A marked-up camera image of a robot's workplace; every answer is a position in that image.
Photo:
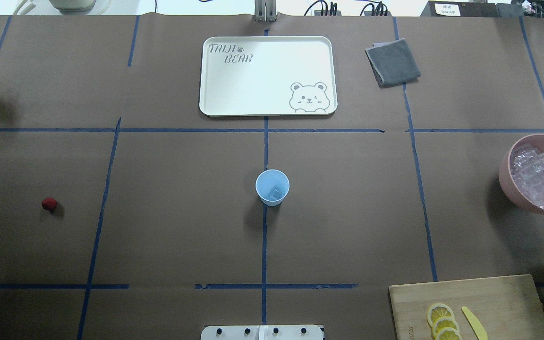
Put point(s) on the red strawberry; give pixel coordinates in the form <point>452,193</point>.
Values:
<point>49,204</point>

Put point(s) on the pile of clear ice cubes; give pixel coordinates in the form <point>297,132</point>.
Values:
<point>528,172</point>

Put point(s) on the light blue cup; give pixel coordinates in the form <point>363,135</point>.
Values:
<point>268,180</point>

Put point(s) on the pink bowl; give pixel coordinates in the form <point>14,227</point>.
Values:
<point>506,180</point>

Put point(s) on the bamboo cutting board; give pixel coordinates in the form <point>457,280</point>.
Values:
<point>508,307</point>

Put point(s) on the yellow plastic knife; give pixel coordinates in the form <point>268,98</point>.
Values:
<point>475,324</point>

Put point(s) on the lemon slices row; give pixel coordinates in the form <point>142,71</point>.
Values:
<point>442,322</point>

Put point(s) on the grey folded cloth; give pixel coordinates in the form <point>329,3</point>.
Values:
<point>393,63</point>

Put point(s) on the white bear tray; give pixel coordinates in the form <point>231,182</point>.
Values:
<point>267,76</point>

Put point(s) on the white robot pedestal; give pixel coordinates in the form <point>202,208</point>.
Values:
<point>263,332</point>

